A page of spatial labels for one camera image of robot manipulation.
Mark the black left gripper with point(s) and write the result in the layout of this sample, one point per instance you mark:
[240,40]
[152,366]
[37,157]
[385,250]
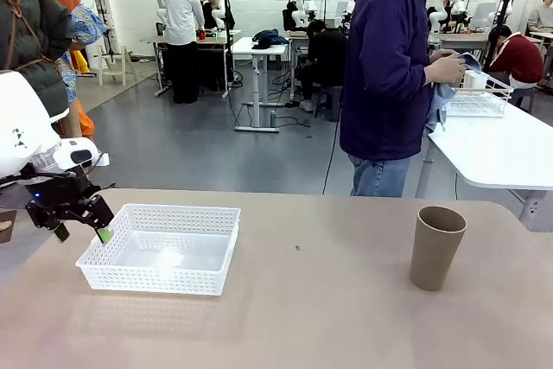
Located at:
[52,196]

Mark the white perforated plastic basket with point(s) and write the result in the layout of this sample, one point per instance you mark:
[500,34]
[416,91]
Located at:
[173,276]

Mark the brown paper cup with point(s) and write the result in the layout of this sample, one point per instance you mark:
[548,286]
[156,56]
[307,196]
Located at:
[434,256]

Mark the light blue cloth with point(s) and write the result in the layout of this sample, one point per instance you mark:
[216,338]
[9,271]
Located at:
[438,103]

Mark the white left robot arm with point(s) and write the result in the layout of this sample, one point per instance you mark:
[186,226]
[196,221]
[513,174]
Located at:
[17,127]

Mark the person's right forearm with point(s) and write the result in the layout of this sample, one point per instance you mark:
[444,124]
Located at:
[410,79]

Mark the person's right hand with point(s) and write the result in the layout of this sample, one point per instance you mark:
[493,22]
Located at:
[447,71]

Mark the person's left hand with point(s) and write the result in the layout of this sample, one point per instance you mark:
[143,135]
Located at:
[443,54]

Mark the brown board with foot picture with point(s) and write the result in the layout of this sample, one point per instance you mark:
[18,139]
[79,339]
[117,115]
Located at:
[6,226]

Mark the small wooden step stool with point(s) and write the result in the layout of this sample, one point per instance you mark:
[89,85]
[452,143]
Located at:
[111,64]

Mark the person in dark green vest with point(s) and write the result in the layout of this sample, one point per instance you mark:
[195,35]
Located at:
[30,40]

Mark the person in orange clothes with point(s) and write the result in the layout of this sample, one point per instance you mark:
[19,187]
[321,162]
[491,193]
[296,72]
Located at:
[65,14]

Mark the green bottle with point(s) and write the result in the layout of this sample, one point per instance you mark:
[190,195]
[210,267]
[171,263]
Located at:
[273,118]

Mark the wood-top desk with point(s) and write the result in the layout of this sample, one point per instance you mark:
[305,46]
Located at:
[216,40]

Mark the man in white shirt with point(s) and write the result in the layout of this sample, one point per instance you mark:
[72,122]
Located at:
[181,19]

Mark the white height-adjustable desk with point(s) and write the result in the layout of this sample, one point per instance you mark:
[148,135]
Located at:
[257,53]

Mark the dark clothes pile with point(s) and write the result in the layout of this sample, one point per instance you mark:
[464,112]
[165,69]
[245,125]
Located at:
[268,38]

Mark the grey stool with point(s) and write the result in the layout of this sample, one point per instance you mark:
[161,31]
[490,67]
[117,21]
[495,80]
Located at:
[330,103]

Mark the seated person in black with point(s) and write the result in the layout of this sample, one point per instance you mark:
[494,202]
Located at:
[322,53]

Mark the person in purple hoodie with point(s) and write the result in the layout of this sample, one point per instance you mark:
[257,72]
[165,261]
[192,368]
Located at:
[380,62]

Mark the white cup in rack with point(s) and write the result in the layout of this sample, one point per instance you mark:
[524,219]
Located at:
[474,79]

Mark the black tripod stand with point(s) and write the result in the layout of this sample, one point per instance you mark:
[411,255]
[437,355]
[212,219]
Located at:
[501,23]

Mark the person in red jacket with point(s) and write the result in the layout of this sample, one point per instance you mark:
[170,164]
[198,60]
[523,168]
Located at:
[518,58]

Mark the person in grey sweater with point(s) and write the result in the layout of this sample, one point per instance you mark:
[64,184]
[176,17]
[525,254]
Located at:
[543,12]

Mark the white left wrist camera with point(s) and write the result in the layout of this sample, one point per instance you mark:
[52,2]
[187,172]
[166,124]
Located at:
[65,154]

